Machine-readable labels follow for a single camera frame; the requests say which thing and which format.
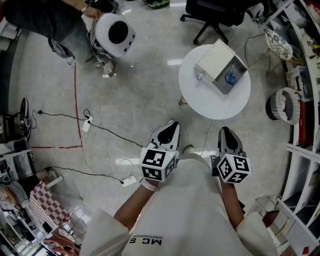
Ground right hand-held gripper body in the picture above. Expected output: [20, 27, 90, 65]
[211, 126, 251, 185]

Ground black floor stand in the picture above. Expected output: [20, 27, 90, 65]
[19, 97, 33, 142]

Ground white power strip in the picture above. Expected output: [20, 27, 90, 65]
[81, 115, 94, 133]
[121, 175, 138, 188]

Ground red and white checkered cloth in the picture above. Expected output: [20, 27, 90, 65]
[28, 180, 73, 231]

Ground person's white shirt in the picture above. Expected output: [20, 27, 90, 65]
[79, 152, 279, 256]

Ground white wrist strap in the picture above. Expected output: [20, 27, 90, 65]
[139, 176, 159, 192]

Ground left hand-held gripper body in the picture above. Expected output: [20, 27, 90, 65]
[139, 119, 181, 183]

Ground green and black shoe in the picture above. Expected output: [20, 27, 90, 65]
[145, 0, 171, 9]

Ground person's left forearm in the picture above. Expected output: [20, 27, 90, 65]
[113, 183, 161, 231]

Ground black office chair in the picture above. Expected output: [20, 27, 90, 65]
[179, 0, 271, 46]

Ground white box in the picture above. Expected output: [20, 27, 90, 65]
[194, 38, 249, 96]

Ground person's right forearm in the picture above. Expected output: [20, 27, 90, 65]
[219, 178, 245, 230]

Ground blue-handled scissors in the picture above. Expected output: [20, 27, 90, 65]
[224, 62, 237, 86]

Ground grey pleated basket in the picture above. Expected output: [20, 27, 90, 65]
[265, 87, 301, 125]

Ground gold wire frame stand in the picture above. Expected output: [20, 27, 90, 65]
[244, 33, 285, 74]

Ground patterned round cushion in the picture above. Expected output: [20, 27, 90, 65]
[264, 28, 294, 61]

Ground white shelving unit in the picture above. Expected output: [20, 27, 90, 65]
[254, 0, 320, 256]

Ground white round robot head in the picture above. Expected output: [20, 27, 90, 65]
[94, 12, 137, 59]

